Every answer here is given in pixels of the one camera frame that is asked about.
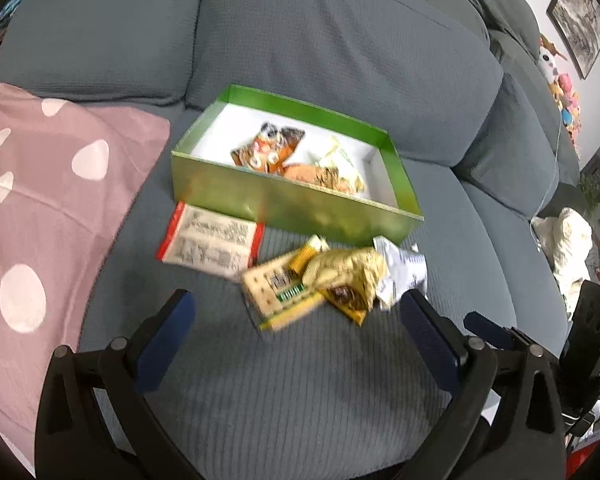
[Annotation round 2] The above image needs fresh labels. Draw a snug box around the white blue text packet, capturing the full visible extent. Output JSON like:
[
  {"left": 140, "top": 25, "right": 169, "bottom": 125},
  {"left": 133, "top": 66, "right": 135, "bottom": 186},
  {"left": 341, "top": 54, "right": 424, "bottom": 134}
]
[{"left": 373, "top": 236, "right": 428, "bottom": 311}]

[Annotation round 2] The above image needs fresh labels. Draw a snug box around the red white snack packet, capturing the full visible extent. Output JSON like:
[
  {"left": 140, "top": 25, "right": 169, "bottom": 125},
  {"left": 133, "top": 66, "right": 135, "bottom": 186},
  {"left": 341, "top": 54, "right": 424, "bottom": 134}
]
[{"left": 156, "top": 202, "right": 264, "bottom": 282}]

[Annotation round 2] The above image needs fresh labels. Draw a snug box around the cream green oat packet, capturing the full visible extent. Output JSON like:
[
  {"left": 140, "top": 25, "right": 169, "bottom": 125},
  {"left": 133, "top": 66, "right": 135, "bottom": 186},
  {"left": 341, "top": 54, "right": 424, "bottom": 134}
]
[{"left": 282, "top": 138, "right": 366, "bottom": 196}]

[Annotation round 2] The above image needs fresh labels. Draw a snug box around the cream plush pillow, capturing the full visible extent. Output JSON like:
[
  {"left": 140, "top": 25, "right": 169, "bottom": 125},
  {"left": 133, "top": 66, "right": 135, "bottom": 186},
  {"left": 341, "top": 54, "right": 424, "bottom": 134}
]
[{"left": 531, "top": 207, "right": 593, "bottom": 318}]

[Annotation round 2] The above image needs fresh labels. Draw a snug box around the yellow brown snack bar packet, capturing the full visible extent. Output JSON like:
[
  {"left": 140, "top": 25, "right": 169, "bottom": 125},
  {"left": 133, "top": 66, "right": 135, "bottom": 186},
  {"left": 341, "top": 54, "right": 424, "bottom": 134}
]
[{"left": 289, "top": 235, "right": 388, "bottom": 326}]

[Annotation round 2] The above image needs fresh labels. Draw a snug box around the scallion cracker packet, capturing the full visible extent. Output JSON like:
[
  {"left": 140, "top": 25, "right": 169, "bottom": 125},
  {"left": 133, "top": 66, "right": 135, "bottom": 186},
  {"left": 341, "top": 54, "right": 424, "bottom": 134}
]
[{"left": 242, "top": 250, "right": 325, "bottom": 332}]

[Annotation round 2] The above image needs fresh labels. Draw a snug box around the pink polka dot blanket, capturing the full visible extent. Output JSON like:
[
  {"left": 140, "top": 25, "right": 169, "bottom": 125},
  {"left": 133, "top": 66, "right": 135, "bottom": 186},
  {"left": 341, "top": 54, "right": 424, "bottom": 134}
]
[{"left": 0, "top": 84, "right": 171, "bottom": 464}]

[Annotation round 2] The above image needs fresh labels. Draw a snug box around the row of plush toys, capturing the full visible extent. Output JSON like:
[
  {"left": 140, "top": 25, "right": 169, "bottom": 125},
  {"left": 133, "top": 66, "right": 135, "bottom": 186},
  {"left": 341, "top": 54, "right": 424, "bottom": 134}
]
[{"left": 536, "top": 34, "right": 582, "bottom": 156}]

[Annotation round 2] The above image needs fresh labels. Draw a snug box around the orange panda snack packet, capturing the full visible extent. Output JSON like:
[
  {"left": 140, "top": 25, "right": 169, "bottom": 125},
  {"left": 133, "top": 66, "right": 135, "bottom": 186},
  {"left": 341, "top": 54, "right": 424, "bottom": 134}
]
[{"left": 230, "top": 122, "right": 306, "bottom": 174}]

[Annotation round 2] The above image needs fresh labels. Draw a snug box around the green cardboard box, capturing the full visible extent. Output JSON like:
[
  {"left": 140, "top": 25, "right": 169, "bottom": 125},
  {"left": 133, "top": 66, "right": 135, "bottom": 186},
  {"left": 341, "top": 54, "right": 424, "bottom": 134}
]
[{"left": 171, "top": 84, "right": 424, "bottom": 246}]

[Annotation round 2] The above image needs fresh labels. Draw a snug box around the framed ink painting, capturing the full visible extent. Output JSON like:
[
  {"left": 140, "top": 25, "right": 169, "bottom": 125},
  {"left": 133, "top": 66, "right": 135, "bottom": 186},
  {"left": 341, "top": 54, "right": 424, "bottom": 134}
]
[{"left": 547, "top": 0, "right": 600, "bottom": 79}]

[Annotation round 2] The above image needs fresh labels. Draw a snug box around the black camera module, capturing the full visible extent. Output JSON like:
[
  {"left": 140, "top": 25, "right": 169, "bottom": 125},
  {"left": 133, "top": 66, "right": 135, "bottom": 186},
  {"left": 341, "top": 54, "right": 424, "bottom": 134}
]
[{"left": 556, "top": 281, "right": 600, "bottom": 436}]

